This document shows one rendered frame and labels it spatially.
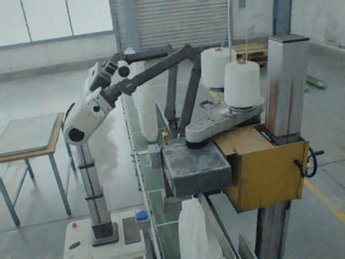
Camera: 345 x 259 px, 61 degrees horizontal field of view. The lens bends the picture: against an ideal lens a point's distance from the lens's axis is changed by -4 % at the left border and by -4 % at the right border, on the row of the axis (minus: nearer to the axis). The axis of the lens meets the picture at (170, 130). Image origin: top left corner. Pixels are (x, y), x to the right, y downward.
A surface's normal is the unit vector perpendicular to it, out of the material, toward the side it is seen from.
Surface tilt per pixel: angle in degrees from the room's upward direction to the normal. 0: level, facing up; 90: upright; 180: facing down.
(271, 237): 90
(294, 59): 90
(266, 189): 90
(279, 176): 90
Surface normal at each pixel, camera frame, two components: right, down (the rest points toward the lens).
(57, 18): 0.21, 0.42
